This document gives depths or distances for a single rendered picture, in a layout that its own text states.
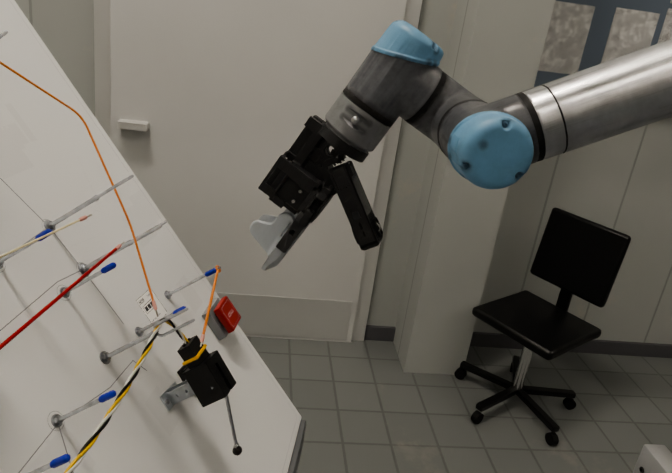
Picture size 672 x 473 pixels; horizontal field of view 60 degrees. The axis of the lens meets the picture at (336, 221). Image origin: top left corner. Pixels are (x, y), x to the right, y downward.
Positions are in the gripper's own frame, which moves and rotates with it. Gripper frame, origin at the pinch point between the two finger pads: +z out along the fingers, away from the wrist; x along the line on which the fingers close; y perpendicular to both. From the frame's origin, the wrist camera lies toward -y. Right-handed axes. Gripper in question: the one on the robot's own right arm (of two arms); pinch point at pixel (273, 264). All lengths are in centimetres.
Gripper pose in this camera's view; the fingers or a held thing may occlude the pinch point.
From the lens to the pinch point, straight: 80.2
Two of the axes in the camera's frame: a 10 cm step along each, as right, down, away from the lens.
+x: -1.7, 2.2, -9.6
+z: -5.8, 7.7, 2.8
